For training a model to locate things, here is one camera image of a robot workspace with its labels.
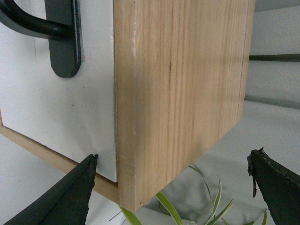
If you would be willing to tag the white front wooden drawer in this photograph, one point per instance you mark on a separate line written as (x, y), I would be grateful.
(74, 117)

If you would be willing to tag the black drawer handle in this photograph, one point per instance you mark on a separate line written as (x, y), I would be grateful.
(61, 28)

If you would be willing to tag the green spider plant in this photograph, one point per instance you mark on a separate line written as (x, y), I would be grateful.
(220, 196)

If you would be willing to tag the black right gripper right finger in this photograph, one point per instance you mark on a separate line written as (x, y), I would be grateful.
(280, 187)

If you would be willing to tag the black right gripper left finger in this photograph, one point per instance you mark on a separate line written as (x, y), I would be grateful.
(67, 202)

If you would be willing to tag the wooden drawer cabinet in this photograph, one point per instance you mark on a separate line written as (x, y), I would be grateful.
(180, 80)

